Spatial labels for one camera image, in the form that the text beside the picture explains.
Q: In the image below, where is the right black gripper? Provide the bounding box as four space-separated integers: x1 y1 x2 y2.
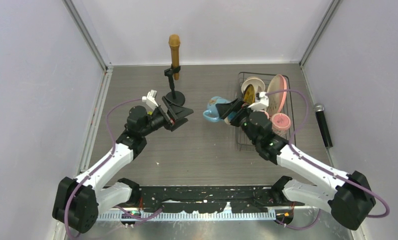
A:
217 97 260 145

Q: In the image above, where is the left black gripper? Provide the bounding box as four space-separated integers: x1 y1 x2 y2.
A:
140 96 192 137

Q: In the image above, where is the blue butterfly mug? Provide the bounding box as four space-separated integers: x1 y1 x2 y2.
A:
203 96 236 125

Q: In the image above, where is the pink patterned mug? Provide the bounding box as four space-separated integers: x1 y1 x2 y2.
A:
271 112 292 137

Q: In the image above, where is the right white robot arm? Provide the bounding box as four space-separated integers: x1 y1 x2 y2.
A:
216 99 376 231

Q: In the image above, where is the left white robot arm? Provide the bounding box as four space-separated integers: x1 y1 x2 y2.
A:
52 90 194 234

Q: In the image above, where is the yellow plate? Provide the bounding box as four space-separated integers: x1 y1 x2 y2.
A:
243 84 255 105

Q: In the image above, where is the white ceramic bowl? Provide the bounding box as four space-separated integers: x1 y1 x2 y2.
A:
241 76 266 94

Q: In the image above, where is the large pink cream plate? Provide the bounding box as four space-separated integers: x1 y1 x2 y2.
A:
267 74 287 116

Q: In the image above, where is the brown microphone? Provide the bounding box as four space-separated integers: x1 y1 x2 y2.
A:
168 34 181 68

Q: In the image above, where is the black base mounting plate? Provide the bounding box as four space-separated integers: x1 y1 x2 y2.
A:
107 185 305 215

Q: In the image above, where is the black handheld microphone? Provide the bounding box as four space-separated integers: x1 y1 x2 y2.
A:
314 103 333 149

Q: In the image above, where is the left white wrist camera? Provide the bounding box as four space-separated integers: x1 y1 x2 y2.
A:
141 89 159 111

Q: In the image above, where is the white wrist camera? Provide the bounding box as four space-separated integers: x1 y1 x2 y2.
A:
141 89 159 111
248 91 269 111

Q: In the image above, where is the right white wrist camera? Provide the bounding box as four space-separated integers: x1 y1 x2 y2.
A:
248 91 269 111

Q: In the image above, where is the black wire dish rack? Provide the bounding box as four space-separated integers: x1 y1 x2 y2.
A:
235 71 295 151

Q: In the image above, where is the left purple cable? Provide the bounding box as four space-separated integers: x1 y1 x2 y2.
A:
63 98 143 239

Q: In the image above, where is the purple cable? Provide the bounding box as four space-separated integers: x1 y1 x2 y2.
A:
63 98 143 239
266 89 391 219

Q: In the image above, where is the aluminium frame rail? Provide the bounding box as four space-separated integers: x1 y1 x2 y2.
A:
75 66 113 176

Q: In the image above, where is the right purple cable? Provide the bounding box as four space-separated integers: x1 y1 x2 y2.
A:
266 89 391 219

